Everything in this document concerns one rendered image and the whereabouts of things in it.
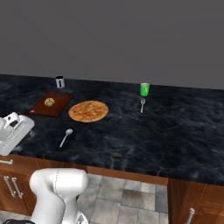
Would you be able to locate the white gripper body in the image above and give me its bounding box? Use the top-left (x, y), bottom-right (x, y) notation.
top-left (0, 115), bottom-right (36, 157)

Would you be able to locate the wooden drawer front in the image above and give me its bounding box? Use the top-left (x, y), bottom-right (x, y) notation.
top-left (0, 153), bottom-right (52, 177)

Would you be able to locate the reddish brown cutting board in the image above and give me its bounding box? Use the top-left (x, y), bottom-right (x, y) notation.
top-left (22, 91), bottom-right (74, 119)

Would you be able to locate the round pizza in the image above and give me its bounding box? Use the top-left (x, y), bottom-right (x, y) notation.
top-left (67, 100), bottom-right (109, 123)

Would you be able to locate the yellow round food item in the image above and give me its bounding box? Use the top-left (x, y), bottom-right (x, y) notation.
top-left (44, 97), bottom-right (56, 108)

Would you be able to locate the silver spoon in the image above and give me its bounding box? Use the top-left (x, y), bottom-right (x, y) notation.
top-left (59, 128), bottom-right (74, 149)

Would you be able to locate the wooden cupboard door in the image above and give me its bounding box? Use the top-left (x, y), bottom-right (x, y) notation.
top-left (167, 178), bottom-right (224, 224)
top-left (0, 169), bottom-right (16, 214)
top-left (12, 173), bottom-right (39, 217)

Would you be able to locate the black and silver mug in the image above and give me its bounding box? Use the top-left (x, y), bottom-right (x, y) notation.
top-left (55, 75), bottom-right (66, 89)

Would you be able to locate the silver fork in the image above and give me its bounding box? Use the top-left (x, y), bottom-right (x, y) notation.
top-left (140, 98), bottom-right (146, 115)

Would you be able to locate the green cup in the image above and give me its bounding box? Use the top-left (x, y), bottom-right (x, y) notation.
top-left (139, 82), bottom-right (151, 97)

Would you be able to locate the silver cupboard handle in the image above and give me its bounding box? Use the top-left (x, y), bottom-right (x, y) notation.
top-left (10, 177), bottom-right (25, 200)
top-left (185, 207), bottom-right (196, 224)
top-left (3, 175), bottom-right (17, 198)

